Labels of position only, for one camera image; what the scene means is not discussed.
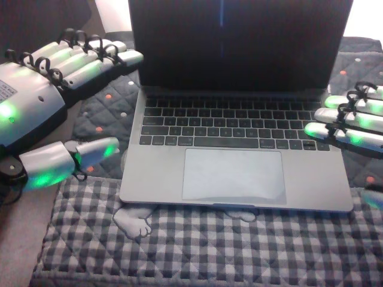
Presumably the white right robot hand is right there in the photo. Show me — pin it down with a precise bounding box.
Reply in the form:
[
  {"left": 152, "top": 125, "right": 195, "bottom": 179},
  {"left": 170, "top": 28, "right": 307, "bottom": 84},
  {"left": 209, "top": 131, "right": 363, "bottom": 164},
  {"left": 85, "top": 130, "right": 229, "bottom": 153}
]
[{"left": 303, "top": 81, "right": 383, "bottom": 212}]

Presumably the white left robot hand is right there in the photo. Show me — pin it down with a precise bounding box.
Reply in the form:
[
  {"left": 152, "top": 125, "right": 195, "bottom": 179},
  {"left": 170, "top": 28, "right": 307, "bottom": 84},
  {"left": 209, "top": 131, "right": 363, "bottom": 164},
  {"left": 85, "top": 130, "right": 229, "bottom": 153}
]
[{"left": 0, "top": 28, "right": 144, "bottom": 194}]

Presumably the grey laptop with black keyboard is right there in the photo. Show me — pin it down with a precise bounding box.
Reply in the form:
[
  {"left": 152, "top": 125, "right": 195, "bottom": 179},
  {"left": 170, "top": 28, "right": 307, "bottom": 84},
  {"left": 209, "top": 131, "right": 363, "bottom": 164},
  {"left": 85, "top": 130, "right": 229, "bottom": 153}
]
[{"left": 118, "top": 0, "right": 354, "bottom": 213}]

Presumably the grey quilt with checked print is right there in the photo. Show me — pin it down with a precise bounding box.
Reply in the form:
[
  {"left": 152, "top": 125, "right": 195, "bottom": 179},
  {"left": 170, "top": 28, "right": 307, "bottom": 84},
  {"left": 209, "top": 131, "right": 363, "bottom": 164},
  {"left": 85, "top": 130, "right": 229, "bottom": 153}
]
[{"left": 31, "top": 35, "right": 383, "bottom": 287}]

